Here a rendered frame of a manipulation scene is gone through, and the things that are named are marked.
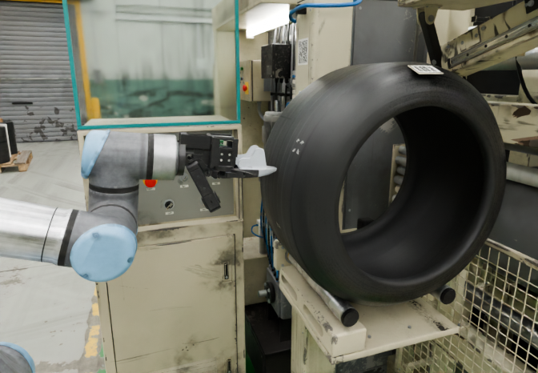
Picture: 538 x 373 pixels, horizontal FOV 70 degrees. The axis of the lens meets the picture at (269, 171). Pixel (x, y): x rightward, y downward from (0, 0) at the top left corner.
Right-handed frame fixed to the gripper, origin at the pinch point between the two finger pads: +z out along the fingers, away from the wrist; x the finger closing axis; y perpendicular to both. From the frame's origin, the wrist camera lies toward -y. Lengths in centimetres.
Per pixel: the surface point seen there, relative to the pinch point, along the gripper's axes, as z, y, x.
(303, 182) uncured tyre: 3.8, 0.1, -9.3
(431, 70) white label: 28.2, 24.9, -11.1
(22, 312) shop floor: -90, -135, 174
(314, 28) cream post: 18.2, 35.9, 27.3
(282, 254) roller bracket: 16.1, -31.1, 24.8
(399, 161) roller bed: 62, -2, 36
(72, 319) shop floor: -59, -131, 156
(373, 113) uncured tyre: 15.6, 15.2, -11.9
